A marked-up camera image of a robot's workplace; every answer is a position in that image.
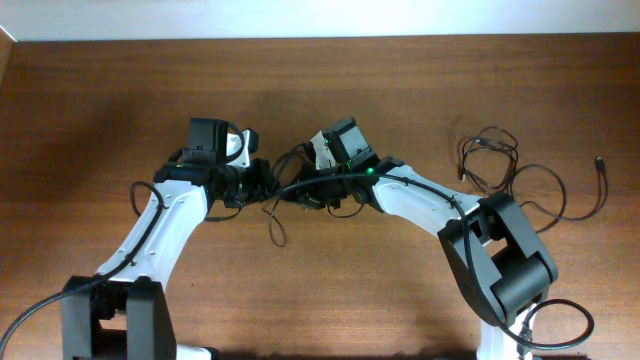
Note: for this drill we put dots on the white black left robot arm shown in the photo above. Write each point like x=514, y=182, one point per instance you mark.
x=121, y=312

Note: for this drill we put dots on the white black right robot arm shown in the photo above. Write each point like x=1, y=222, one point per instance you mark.
x=500, y=265

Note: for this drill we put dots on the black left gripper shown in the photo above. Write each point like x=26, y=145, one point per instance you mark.
x=263, y=184

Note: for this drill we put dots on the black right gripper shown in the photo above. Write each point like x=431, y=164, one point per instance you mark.
x=310, y=197

